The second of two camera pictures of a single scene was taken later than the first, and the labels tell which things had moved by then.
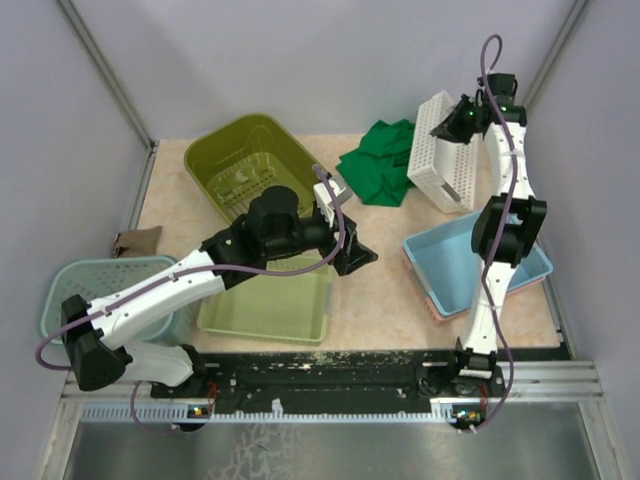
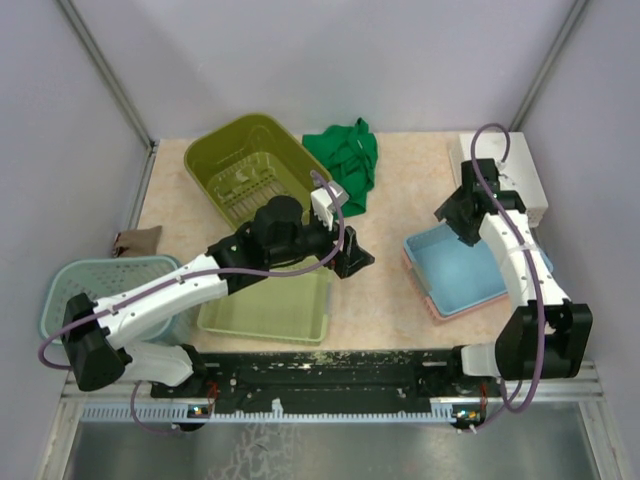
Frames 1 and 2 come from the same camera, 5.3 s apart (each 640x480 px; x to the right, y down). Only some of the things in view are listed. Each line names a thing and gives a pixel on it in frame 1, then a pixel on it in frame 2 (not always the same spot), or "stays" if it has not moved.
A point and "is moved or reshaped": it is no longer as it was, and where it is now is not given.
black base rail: (336, 380) stays
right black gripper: (448, 130) to (467, 234)
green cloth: (378, 170) to (348, 155)
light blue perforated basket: (442, 263) stays
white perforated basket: (444, 171) is moved or reshaped
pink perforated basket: (448, 315) stays
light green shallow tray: (289, 309) stays
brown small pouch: (137, 243) stays
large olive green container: (246, 155) stays
